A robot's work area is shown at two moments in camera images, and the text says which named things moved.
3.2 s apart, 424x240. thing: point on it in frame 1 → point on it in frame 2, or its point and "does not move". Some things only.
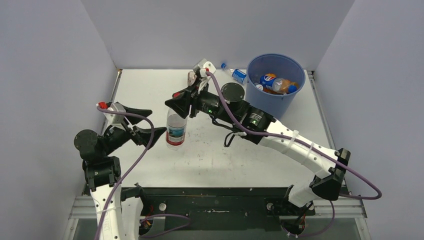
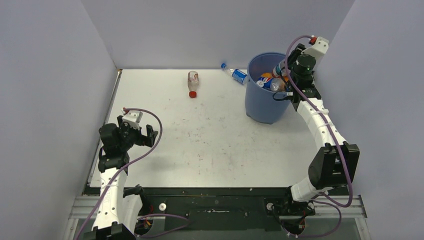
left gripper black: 143,135 does not move
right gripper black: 181,104 → 293,55
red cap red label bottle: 176,126 → 280,70
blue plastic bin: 286,67 does not move
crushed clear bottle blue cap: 284,86 does not move
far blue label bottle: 237,74 does not move
